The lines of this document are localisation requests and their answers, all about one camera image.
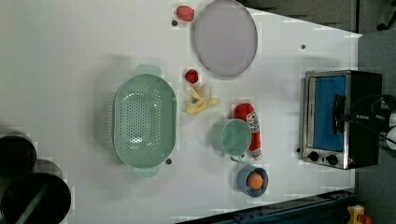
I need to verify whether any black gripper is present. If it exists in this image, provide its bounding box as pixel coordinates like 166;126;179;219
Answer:
340;114;389;125

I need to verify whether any silver toaster oven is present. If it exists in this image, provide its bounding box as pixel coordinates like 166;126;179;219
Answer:
302;70;382;170

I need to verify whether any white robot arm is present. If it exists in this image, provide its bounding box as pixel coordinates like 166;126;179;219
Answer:
334;94;395;153

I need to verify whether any red ketchup bottle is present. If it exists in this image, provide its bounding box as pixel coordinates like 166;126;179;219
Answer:
233;103;262;161

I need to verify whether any orange egg toy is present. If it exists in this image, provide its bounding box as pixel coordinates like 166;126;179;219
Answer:
247;173;263;190

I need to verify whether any blue bowl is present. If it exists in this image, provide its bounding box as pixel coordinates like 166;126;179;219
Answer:
237;164;269;198

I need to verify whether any mint green cup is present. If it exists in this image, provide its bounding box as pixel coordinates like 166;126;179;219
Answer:
210;119;252;162

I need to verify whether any round lilac plate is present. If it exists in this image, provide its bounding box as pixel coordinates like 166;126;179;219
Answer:
193;0;258;76

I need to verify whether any peeled banana toy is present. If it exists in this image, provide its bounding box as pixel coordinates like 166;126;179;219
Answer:
186;84;220;115

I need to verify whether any red strawberry toy near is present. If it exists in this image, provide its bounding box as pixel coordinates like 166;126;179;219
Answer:
185;69;199;84

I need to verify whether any red strawberry toy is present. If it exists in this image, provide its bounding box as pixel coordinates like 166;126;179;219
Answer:
185;69;199;84
177;6;195;21

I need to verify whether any red strawberry toy far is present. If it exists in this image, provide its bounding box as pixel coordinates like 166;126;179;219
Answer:
177;6;195;21

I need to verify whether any mint green colander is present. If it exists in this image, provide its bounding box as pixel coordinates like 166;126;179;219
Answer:
113;64;177;178

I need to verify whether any black cylinder container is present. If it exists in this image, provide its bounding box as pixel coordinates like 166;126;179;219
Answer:
1;134;71;224

